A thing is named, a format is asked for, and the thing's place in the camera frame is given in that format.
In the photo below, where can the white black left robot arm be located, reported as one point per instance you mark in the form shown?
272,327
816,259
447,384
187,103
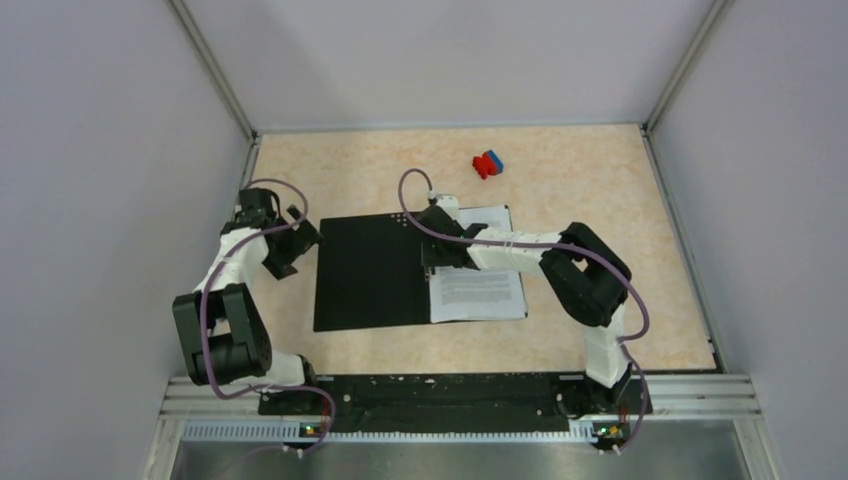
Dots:
220,330

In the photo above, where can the white printed paper stack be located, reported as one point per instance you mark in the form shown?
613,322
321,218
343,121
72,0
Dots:
471,295

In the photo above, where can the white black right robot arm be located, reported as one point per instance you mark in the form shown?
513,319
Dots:
588,279

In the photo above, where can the teal and black file folder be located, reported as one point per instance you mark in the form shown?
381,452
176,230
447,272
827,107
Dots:
370,274

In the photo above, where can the red and blue toy block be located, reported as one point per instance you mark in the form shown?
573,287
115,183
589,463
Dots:
487,165

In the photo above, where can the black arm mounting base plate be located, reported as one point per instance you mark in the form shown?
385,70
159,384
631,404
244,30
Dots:
457,403

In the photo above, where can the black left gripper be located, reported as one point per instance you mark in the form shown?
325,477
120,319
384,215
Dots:
304,236

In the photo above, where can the aluminium front frame rail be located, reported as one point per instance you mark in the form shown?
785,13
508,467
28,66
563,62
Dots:
703,426

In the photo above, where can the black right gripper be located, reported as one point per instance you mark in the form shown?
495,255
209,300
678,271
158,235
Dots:
431,258

